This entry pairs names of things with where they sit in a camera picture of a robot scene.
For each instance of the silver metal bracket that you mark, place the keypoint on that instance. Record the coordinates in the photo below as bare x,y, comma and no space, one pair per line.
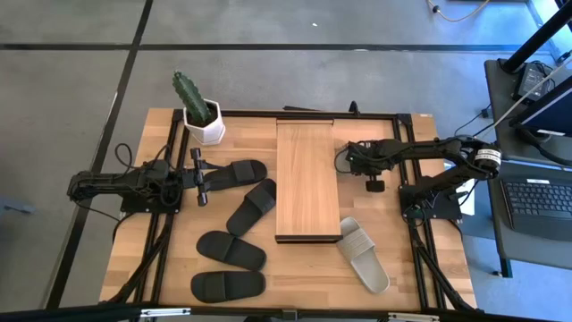
413,317
165,312

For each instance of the black clamp knob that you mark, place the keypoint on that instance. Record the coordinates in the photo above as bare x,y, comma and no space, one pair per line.
354,108

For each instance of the black camera rig bar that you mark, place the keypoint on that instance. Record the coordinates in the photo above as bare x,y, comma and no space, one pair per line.
67,313

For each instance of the grey side desk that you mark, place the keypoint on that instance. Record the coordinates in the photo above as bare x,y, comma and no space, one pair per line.
498,103
514,255

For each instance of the green cactus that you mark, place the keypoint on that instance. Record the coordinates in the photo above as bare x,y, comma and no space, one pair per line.
190,96

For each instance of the white paper note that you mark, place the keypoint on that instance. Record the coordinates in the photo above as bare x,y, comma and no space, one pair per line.
467,209

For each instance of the black aluminium table frame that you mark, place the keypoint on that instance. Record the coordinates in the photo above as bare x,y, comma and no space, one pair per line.
380,115

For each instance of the grey slide sandal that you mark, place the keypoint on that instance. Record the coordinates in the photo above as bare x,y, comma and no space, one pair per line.
362,255

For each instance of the black stand pole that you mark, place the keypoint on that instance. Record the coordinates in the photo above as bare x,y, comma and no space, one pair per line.
536,38

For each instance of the wooden shelf black metal legs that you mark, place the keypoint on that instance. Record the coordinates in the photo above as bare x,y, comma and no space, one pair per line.
306,179

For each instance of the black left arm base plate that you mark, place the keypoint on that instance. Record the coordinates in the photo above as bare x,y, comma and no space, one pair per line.
134,207

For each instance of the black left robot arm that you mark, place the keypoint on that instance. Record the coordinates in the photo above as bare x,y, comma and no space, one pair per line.
111,181

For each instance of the white hexagonal plant pot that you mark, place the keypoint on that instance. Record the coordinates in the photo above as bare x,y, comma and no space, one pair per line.
207,133

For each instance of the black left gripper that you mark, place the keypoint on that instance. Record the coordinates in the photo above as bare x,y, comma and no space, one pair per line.
199,179

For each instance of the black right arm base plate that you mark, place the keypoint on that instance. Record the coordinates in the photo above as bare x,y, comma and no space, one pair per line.
440,211

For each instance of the black computer monitor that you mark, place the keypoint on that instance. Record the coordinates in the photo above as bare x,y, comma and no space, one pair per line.
549,112

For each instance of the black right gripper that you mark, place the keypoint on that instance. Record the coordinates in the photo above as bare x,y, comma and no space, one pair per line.
371,156

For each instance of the grey floor object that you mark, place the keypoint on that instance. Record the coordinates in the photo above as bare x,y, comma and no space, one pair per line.
18,208

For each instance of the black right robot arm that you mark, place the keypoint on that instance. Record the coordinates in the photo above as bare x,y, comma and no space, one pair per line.
438,149

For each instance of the black power adapter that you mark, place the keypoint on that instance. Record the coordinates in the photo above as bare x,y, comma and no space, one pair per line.
529,80

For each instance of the black laptop keyboard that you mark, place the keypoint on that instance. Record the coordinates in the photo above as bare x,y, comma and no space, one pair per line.
536,201

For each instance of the black slide sandal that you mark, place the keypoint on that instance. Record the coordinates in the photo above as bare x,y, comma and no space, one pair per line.
232,250
228,286
252,208
241,172

